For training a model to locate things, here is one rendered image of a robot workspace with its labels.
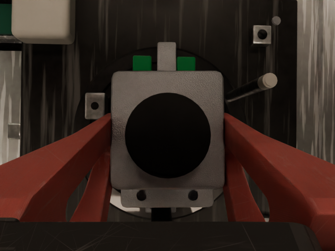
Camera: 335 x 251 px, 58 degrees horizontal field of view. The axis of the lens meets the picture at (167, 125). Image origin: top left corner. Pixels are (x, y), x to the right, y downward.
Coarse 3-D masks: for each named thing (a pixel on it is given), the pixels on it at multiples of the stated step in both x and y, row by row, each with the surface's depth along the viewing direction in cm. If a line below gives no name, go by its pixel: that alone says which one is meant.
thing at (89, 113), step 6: (90, 96) 22; (96, 96) 22; (102, 96) 22; (90, 102) 22; (96, 102) 22; (102, 102) 22; (90, 108) 22; (96, 108) 22; (102, 108) 22; (90, 114) 22; (96, 114) 22; (102, 114) 22
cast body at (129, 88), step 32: (160, 64) 16; (128, 96) 11; (160, 96) 11; (192, 96) 12; (128, 128) 11; (160, 128) 10; (192, 128) 10; (128, 160) 11; (160, 160) 10; (192, 160) 10; (224, 160) 12; (128, 192) 14; (160, 192) 14; (192, 192) 15
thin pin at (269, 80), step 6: (258, 78) 17; (264, 78) 16; (270, 78) 16; (276, 78) 16; (246, 84) 19; (252, 84) 18; (258, 84) 17; (264, 84) 16; (270, 84) 16; (234, 90) 22; (240, 90) 20; (246, 90) 19; (252, 90) 18; (258, 90) 17; (228, 96) 23; (234, 96) 22; (240, 96) 21; (246, 96) 20
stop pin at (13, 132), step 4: (8, 124) 26; (12, 124) 26; (16, 124) 26; (8, 128) 26; (12, 128) 26; (16, 128) 26; (8, 132) 26; (12, 132) 26; (16, 132) 26; (8, 136) 26; (12, 136) 26; (16, 136) 26
